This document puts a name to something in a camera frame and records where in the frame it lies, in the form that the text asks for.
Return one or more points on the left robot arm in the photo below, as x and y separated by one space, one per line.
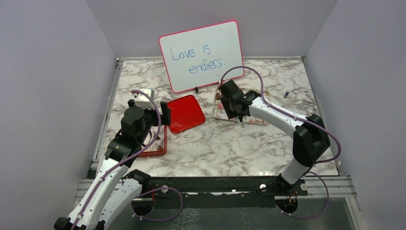
114 165

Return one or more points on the small blue marker cap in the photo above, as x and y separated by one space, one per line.
286 94

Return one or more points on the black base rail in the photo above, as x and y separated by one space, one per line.
144 190

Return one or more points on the floral serving tray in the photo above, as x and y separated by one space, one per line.
220 113

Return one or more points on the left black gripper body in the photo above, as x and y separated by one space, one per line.
152 118

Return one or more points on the black whiteboard stand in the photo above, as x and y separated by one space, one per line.
197 88

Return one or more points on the red chocolate box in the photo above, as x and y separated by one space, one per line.
162 140

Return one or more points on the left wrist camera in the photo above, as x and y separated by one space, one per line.
141 100

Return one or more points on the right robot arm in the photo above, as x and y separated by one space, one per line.
310 139

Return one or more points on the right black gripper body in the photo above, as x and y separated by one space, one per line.
230 110

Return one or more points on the white board pink frame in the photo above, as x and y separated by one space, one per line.
202 56

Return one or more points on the red box lid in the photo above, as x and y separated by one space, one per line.
186 113

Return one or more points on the metal tongs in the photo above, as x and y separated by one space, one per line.
241 122

